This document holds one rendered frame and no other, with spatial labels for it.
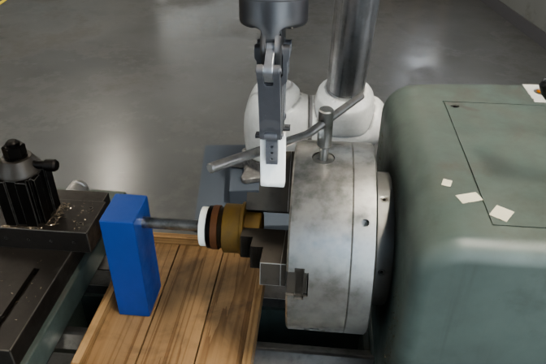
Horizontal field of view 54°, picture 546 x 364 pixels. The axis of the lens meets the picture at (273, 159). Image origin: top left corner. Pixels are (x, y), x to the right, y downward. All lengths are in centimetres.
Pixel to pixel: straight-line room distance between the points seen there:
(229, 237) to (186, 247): 32
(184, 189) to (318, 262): 220
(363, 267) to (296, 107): 75
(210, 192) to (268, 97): 103
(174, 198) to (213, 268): 175
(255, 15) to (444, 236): 34
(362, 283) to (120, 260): 43
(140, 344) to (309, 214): 43
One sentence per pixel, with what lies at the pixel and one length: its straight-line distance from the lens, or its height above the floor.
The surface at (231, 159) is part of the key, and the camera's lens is 62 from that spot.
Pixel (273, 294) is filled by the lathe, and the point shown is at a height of 87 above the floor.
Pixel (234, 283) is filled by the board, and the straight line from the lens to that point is 110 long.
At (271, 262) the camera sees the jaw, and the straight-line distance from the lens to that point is 79.
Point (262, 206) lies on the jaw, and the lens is 90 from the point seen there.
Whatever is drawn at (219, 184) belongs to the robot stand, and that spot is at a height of 75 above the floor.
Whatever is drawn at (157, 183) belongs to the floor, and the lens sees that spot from 300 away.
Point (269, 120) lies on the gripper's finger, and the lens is 59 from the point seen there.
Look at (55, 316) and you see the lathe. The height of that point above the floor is 92.
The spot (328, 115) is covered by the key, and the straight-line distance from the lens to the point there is 76.
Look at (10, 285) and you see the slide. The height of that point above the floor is 97.
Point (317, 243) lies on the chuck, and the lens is 76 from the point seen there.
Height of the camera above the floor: 166
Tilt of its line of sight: 32 degrees down
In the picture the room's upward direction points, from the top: straight up
